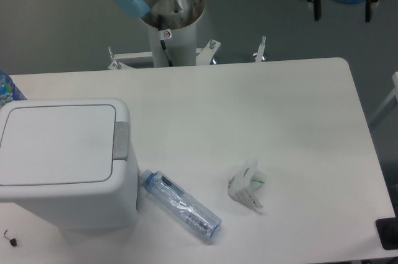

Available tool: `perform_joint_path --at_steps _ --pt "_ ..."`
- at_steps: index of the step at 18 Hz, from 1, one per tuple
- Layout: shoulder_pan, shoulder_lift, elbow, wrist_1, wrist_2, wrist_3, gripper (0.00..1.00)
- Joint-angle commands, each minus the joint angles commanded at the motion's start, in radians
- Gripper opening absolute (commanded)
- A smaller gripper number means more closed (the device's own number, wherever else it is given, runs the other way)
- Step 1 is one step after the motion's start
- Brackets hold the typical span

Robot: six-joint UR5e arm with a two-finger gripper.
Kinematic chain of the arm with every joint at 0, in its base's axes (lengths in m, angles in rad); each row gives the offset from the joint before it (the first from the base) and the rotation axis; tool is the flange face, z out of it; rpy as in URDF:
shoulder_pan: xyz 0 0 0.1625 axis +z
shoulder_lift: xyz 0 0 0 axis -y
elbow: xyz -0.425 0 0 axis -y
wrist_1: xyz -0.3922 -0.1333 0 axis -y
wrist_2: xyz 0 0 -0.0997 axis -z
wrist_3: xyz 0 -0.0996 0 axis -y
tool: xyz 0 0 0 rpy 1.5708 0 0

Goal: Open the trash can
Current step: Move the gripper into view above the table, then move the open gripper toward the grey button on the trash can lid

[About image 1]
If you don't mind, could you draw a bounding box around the white plastic trash can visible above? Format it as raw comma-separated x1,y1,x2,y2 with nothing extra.
1,98,139,230

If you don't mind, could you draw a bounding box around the white trash can lid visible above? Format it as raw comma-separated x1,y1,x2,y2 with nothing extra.
1,102,116,186

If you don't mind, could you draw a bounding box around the crumpled clear plastic wrapper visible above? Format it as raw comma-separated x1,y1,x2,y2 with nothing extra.
227,158,267,214

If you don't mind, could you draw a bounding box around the black device at table corner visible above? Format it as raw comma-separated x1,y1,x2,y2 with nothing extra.
376,217,397,250

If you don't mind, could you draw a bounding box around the grey lid push button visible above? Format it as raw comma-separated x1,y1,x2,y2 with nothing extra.
113,122,130,160

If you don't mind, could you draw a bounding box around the empty clear plastic bottle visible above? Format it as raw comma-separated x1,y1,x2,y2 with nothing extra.
141,170,222,241

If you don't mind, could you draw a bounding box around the blue labelled water bottle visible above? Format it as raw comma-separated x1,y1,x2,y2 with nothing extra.
1,71,27,107

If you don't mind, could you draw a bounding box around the white frame at right edge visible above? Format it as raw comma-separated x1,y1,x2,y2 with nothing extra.
368,72,397,130

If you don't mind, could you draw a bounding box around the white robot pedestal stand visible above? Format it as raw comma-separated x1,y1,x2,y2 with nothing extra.
107,12,269,70

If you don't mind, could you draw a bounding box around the black cable on pedestal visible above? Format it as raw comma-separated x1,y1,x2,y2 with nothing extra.
157,14,174,67

